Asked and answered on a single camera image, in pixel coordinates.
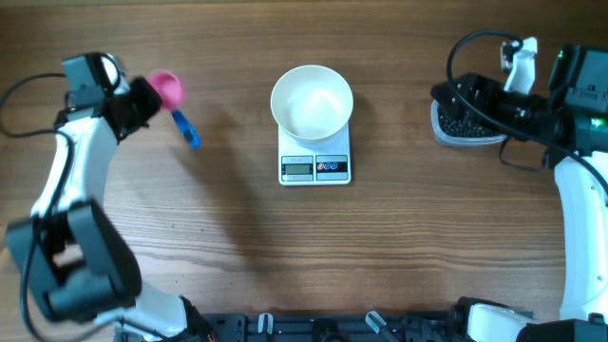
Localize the black beans in container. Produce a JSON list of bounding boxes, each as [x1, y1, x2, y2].
[[438, 107, 496, 138]]

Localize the clear plastic bean container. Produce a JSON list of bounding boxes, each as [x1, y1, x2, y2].
[[430, 101, 505, 147]]

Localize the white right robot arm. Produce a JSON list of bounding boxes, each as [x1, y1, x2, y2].
[[430, 43, 607, 341]]

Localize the pink scoop blue handle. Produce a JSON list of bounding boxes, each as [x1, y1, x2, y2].
[[148, 70, 201, 149]]

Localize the white bowl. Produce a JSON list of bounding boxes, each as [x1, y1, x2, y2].
[[270, 65, 354, 144]]

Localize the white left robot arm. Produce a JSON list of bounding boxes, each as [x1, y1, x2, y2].
[[6, 52, 217, 341]]

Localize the white digital kitchen scale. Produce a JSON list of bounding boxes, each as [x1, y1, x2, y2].
[[277, 125, 352, 186]]

